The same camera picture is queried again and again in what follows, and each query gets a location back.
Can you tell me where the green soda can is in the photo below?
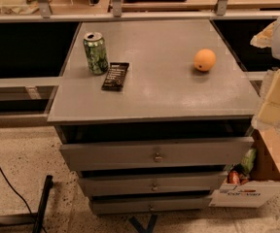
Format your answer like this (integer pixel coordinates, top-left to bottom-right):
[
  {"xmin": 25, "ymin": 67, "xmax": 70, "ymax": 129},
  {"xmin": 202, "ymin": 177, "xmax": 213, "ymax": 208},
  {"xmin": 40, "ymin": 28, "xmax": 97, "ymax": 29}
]
[{"xmin": 83, "ymin": 32, "xmax": 109, "ymax": 75}]

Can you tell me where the grey drawer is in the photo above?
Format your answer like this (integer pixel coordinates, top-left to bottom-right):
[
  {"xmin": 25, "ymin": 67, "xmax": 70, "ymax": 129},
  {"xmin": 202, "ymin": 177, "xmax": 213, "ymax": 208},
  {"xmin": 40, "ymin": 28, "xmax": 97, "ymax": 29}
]
[
  {"xmin": 60, "ymin": 137, "xmax": 253, "ymax": 171},
  {"xmin": 79, "ymin": 171, "xmax": 227, "ymax": 197},
  {"xmin": 89, "ymin": 195, "xmax": 211, "ymax": 215}
]

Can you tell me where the green snack bag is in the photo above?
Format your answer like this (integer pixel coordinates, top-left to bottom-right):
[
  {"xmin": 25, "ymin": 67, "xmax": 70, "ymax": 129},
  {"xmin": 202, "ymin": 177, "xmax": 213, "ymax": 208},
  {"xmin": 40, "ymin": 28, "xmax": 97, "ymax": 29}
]
[{"xmin": 240, "ymin": 148, "xmax": 257, "ymax": 174}]

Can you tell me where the orange fruit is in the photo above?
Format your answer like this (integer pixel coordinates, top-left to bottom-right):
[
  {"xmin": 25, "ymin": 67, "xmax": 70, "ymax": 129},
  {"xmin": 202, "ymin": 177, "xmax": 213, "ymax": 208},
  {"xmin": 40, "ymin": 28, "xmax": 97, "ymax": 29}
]
[{"xmin": 193, "ymin": 49, "xmax": 216, "ymax": 72}]

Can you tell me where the black snack bar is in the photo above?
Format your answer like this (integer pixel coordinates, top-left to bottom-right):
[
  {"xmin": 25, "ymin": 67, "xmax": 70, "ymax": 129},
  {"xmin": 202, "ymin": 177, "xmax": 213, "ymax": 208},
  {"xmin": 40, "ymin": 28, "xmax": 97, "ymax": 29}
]
[{"xmin": 101, "ymin": 62, "xmax": 129, "ymax": 91}]

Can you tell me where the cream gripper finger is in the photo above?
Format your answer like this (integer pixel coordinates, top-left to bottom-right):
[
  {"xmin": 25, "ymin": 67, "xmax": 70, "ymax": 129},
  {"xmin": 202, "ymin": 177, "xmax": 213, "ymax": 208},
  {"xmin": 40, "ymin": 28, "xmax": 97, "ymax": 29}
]
[{"xmin": 251, "ymin": 69, "xmax": 280, "ymax": 130}]

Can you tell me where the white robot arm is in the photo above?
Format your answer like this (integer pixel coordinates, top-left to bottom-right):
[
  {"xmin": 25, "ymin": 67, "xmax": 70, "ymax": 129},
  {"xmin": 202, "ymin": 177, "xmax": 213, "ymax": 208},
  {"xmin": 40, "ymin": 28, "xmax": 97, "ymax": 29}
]
[{"xmin": 250, "ymin": 16, "xmax": 280, "ymax": 130}]

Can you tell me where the grey drawer cabinet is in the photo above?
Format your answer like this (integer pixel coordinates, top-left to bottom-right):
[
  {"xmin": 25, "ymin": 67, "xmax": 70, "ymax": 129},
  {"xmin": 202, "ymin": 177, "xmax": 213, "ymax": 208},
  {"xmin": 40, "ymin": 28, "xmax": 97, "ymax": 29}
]
[{"xmin": 48, "ymin": 20, "xmax": 258, "ymax": 202}]

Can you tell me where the black cable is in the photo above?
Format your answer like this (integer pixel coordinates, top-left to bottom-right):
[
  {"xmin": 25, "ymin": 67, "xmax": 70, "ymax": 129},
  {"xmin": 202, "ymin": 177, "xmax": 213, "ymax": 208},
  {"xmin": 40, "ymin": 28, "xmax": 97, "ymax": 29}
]
[{"xmin": 0, "ymin": 126, "xmax": 48, "ymax": 233}]

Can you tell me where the red snack packet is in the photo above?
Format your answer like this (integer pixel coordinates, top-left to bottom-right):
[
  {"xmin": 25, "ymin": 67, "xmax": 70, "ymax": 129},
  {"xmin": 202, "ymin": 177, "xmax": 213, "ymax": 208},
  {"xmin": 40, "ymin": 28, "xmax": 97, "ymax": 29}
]
[{"xmin": 228, "ymin": 171, "xmax": 240, "ymax": 184}]

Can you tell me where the bottom grey drawer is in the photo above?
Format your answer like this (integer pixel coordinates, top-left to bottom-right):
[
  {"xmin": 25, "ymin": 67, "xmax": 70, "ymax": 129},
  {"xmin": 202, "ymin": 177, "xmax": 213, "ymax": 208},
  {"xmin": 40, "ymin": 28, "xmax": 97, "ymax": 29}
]
[{"xmin": 89, "ymin": 195, "xmax": 211, "ymax": 215}]

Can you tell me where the metal shelf rail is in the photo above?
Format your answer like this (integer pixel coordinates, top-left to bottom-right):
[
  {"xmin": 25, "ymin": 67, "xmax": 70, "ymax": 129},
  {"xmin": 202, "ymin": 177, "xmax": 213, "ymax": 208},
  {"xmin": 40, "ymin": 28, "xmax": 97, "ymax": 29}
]
[{"xmin": 0, "ymin": 10, "xmax": 280, "ymax": 23}]

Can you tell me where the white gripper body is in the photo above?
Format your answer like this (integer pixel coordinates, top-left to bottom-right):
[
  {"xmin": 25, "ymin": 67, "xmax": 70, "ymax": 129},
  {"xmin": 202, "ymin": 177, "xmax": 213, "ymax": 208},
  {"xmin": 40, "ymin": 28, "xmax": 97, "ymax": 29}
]
[{"xmin": 250, "ymin": 22, "xmax": 275, "ymax": 49}]

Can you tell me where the top grey drawer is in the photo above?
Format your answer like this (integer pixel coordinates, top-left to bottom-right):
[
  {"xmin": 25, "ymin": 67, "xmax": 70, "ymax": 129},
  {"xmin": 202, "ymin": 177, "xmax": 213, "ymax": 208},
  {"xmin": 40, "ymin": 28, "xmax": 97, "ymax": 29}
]
[{"xmin": 60, "ymin": 137, "xmax": 253, "ymax": 171}]

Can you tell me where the black metal stand leg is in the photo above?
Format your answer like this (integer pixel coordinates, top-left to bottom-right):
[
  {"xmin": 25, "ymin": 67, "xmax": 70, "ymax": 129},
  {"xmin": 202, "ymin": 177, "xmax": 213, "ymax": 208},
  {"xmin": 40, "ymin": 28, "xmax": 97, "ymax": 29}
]
[{"xmin": 32, "ymin": 175, "xmax": 53, "ymax": 233}]

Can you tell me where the cardboard box with snacks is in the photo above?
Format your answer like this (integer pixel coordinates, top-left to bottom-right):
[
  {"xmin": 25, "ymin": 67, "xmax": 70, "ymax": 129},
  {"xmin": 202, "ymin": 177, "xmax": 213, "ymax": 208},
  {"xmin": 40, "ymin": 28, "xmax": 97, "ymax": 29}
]
[{"xmin": 210, "ymin": 128, "xmax": 280, "ymax": 208}]

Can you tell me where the middle grey drawer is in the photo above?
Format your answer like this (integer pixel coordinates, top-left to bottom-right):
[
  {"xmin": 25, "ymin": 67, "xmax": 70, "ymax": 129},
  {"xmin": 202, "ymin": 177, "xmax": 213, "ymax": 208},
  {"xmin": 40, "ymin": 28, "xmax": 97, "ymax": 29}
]
[{"xmin": 79, "ymin": 171, "xmax": 227, "ymax": 197}]

